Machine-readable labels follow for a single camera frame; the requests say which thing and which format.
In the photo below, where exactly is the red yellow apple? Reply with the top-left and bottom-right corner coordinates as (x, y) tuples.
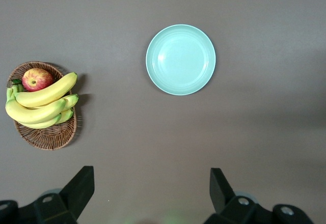
(21, 68), (54, 93)

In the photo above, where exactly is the pale green round plate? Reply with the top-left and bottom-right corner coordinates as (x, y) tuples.
(145, 24), (216, 96)

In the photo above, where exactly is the yellow banana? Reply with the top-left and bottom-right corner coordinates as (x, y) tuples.
(60, 93), (79, 112)
(5, 98), (67, 125)
(56, 108), (75, 125)
(14, 72), (78, 108)
(17, 114), (63, 129)

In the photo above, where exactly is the brown wicker basket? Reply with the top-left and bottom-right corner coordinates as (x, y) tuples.
(7, 61), (77, 151)

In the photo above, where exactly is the brown table cover mat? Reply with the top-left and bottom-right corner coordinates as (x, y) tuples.
(0, 0), (326, 224)

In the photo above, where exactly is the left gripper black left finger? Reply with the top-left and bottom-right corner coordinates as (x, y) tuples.
(19, 165), (95, 224)

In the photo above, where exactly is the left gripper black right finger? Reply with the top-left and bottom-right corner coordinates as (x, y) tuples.
(203, 167), (278, 224)

